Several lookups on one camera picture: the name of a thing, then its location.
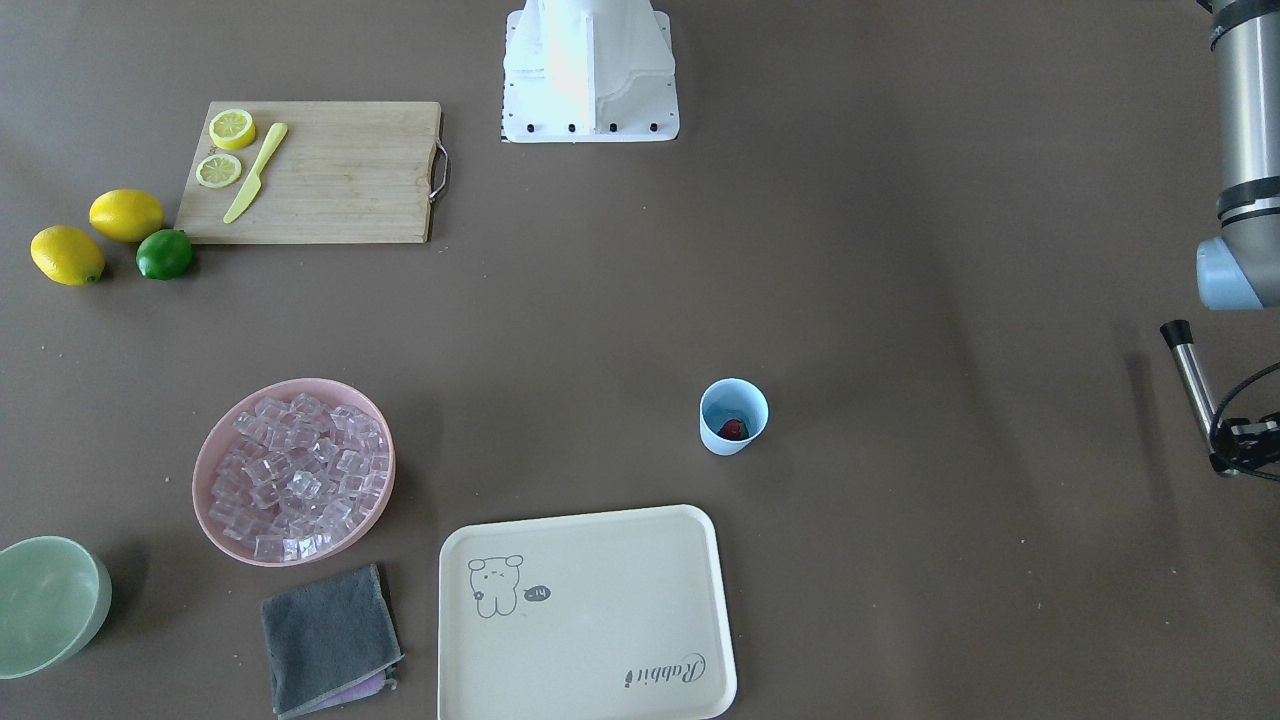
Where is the red strawberry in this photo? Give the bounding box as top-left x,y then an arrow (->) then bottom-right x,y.
716,416 -> 751,442

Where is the steel muddler black tip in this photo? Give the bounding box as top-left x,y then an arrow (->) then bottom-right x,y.
1160,319 -> 1217,450

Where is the yellow lemon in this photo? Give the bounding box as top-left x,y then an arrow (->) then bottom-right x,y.
90,188 -> 165,243
29,225 -> 106,286

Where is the grey folded cloth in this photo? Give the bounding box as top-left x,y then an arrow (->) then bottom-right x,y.
260,564 -> 404,719

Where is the lemon slice upper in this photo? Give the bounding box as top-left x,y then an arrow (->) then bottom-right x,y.
193,152 -> 243,190

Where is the light blue cup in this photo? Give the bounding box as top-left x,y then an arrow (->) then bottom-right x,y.
698,378 -> 771,456

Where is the green ceramic bowl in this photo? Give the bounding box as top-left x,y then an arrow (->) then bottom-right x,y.
1,536 -> 113,680

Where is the pink bowl of ice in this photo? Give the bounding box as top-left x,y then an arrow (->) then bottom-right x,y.
191,378 -> 396,568

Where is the lemon slice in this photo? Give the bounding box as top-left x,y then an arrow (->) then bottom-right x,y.
207,108 -> 257,150
193,152 -> 243,190

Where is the lemon slice lower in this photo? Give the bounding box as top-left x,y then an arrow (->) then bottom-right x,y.
207,108 -> 257,150

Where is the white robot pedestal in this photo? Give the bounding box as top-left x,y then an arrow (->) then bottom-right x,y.
500,1 -> 680,143

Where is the wooden cutting board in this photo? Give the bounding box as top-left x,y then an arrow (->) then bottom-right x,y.
173,100 -> 448,245

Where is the green lime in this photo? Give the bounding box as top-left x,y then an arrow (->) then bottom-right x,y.
134,229 -> 195,281

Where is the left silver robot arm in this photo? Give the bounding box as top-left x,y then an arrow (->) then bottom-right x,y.
1197,1 -> 1277,310

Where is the cream rabbit tray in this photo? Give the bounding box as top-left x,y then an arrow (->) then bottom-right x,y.
436,503 -> 739,719

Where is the yellow lemon near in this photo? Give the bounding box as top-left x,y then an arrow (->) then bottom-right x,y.
29,225 -> 106,286

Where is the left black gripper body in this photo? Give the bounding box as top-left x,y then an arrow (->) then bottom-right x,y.
1210,413 -> 1279,480

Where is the yellow lemon far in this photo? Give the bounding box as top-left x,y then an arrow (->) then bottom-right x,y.
90,188 -> 165,243

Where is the yellow plastic knife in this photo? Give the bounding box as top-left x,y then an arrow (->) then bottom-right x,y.
221,122 -> 289,224

